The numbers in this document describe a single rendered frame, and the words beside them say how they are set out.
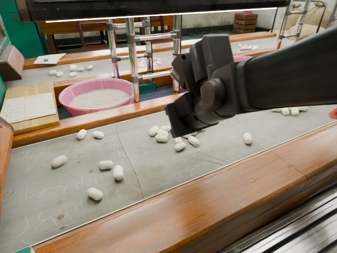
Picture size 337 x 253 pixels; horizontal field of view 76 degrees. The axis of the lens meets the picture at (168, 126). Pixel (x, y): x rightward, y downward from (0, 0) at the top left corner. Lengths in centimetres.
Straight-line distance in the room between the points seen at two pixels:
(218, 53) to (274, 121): 44
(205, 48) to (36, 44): 294
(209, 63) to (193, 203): 24
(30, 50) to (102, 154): 274
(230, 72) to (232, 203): 25
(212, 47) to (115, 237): 32
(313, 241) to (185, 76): 41
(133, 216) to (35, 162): 30
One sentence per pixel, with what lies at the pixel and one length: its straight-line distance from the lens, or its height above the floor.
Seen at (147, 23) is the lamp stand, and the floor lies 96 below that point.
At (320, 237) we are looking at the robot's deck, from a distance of 57.
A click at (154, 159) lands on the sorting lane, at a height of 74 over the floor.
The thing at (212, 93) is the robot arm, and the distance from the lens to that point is 26.
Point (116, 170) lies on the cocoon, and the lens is 48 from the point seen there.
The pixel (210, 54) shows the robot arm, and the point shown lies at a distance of 33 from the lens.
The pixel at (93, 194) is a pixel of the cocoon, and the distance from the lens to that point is 45.
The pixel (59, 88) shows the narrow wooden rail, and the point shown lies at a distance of 95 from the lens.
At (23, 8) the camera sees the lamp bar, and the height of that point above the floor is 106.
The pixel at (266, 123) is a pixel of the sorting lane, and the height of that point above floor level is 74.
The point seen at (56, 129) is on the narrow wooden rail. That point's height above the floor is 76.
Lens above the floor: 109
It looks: 33 degrees down
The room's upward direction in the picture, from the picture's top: straight up
